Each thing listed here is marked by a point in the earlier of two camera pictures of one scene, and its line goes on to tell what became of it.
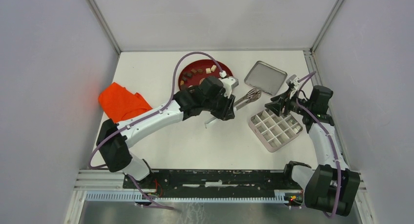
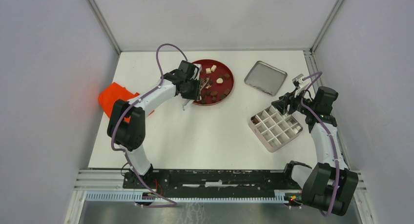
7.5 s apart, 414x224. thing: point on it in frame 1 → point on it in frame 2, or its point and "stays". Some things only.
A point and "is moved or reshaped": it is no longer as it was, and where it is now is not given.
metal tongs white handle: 252,95 is moved or reshaped
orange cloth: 119,103 stays
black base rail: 235,180 stays
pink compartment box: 274,132 stays
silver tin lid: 265,78 stays
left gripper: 227,112 → 196,94
